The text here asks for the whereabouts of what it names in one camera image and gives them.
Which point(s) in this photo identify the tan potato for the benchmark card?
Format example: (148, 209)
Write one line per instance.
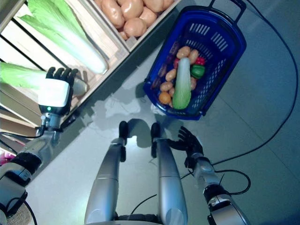
(194, 55)
(112, 11)
(183, 52)
(166, 86)
(148, 16)
(171, 73)
(154, 3)
(135, 27)
(123, 35)
(132, 8)

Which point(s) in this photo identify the dark robot pelvis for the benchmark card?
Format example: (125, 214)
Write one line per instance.
(140, 219)

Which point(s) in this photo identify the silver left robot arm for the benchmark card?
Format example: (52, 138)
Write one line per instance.
(37, 145)

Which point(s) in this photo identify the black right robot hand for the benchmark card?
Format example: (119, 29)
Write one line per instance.
(191, 145)

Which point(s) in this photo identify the silver left robot leg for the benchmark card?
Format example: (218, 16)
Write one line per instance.
(105, 182)

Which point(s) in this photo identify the orange fruit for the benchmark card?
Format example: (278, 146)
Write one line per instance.
(165, 98)

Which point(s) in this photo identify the wooden display shelf frame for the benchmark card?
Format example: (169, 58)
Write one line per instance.
(16, 119)

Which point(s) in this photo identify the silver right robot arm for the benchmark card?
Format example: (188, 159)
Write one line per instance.
(206, 171)

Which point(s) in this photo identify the dark purple eggplant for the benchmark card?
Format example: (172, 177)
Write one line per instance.
(162, 70)

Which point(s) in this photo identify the black right robot foot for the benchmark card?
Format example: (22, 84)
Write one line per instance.
(155, 130)

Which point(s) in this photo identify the red bell pepper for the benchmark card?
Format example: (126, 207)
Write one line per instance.
(200, 61)

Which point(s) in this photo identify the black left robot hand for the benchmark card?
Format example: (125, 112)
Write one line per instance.
(55, 92)

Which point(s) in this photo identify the napa cabbage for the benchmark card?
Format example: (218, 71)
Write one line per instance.
(21, 75)
(182, 86)
(70, 44)

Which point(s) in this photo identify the green bell pepper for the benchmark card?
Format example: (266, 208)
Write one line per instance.
(197, 71)

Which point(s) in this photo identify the blue plastic shopping basket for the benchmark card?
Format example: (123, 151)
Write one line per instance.
(206, 20)

